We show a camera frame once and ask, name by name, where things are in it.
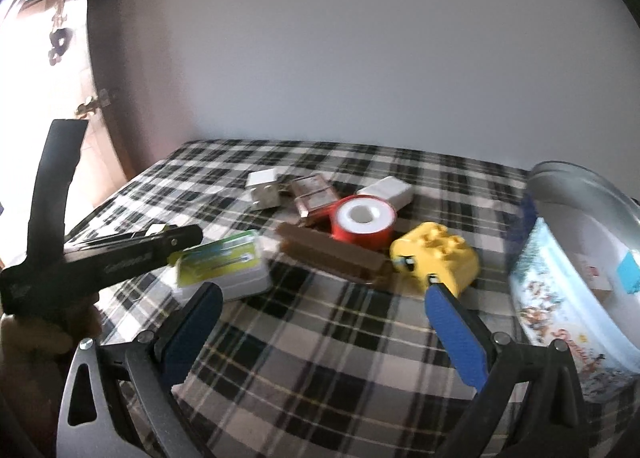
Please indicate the brown rectangular bar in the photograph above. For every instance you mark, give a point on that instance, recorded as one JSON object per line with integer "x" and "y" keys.
{"x": 330, "y": 250}

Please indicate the dark hanging ornament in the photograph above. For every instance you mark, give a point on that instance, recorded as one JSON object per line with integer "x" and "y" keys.
{"x": 58, "y": 38}

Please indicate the yellow toy block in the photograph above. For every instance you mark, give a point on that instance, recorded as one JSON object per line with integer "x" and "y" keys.
{"x": 440, "y": 248}

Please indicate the small white box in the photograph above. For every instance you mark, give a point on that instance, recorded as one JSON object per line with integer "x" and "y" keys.
{"x": 387, "y": 189}

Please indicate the blue card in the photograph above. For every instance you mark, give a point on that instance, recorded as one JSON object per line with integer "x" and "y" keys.
{"x": 630, "y": 273}

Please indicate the person's left hand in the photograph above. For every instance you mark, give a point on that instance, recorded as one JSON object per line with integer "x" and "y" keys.
{"x": 45, "y": 340}

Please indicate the black and white plaid blanket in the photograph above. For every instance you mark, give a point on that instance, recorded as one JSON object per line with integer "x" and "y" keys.
{"x": 310, "y": 338}

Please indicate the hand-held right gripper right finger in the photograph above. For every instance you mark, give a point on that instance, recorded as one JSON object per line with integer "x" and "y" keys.
{"x": 456, "y": 333}

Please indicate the wooden door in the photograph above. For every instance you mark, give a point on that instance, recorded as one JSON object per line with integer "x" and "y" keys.
{"x": 102, "y": 148}

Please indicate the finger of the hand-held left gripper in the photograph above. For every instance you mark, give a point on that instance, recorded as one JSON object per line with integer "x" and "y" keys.
{"x": 175, "y": 238}

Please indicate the brown transparent plastic box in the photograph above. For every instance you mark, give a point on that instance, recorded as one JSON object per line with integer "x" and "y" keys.
{"x": 312, "y": 193}

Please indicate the white power adapter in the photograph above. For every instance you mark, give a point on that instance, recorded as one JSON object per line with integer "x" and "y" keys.
{"x": 262, "y": 183}

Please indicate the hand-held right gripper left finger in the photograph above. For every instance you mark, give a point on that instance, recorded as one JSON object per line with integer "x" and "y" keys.
{"x": 196, "y": 333}

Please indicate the red tape roll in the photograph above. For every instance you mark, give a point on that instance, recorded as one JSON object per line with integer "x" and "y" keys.
{"x": 381, "y": 233}

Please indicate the round printed tin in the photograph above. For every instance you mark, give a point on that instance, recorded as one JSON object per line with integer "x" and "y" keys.
{"x": 540, "y": 288}

